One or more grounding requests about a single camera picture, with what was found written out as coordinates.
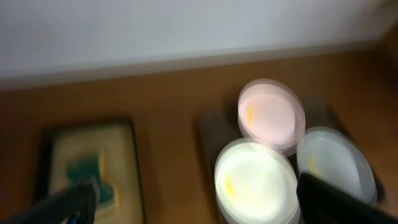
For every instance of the pink plate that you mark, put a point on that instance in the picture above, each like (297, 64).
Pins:
(270, 113)

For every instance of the black tray with soapy water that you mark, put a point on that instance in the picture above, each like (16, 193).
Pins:
(106, 150)

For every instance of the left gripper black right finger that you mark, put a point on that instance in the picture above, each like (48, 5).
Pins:
(320, 202)

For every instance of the green and yellow sponge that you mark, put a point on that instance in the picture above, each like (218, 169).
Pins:
(94, 165)

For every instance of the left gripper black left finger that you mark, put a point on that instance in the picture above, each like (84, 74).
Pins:
(76, 203)

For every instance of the light grey plate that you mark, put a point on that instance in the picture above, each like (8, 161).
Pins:
(332, 157)

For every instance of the cream white plate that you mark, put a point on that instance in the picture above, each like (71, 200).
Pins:
(255, 184)

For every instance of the dark brown serving tray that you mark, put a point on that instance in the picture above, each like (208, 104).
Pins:
(218, 127)

